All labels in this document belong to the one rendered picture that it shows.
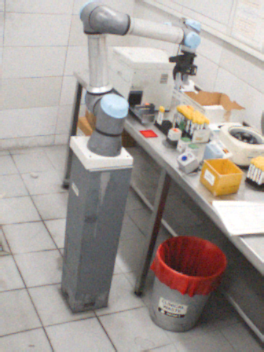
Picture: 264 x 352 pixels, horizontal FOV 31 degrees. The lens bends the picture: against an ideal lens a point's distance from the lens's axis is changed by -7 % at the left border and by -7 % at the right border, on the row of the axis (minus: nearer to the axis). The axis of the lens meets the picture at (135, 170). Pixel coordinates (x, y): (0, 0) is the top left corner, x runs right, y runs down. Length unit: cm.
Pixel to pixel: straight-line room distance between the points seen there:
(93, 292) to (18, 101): 187
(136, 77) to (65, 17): 132
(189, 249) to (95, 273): 50
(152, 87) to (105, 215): 79
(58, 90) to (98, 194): 192
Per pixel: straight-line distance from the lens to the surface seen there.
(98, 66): 213
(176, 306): 249
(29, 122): 402
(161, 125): 256
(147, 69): 264
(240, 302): 254
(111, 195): 221
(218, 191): 209
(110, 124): 208
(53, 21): 377
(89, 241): 232
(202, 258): 259
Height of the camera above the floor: 190
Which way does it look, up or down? 29 degrees down
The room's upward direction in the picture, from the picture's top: 11 degrees clockwise
